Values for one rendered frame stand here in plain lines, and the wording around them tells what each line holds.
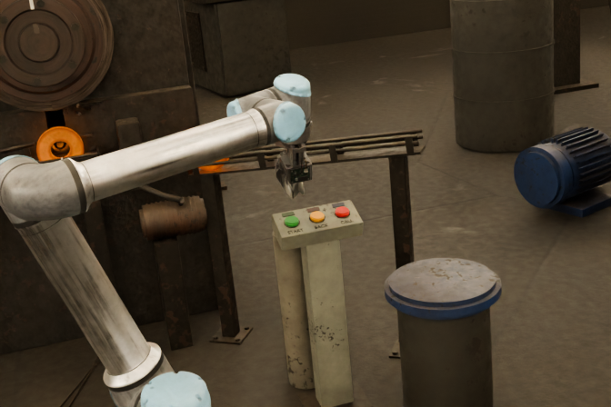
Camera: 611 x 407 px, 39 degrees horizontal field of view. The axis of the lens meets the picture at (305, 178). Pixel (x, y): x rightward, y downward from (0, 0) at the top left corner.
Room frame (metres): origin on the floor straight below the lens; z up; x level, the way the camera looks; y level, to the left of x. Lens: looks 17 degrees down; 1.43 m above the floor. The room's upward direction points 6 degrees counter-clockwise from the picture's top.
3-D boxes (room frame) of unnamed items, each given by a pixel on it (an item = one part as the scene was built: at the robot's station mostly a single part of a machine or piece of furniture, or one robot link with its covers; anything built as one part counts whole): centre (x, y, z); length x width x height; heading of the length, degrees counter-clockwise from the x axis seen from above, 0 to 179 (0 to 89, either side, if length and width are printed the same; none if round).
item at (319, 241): (2.27, -0.02, 0.31); 0.24 x 0.16 x 0.62; 104
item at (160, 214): (2.76, 0.47, 0.27); 0.22 x 0.13 x 0.53; 104
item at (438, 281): (2.15, -0.35, 0.21); 0.32 x 0.32 x 0.43
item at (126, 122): (2.89, 0.59, 0.68); 0.11 x 0.08 x 0.24; 14
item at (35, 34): (2.72, 0.79, 1.11); 0.28 x 0.06 x 0.28; 104
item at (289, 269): (2.41, 0.06, 0.26); 0.12 x 0.12 x 0.52
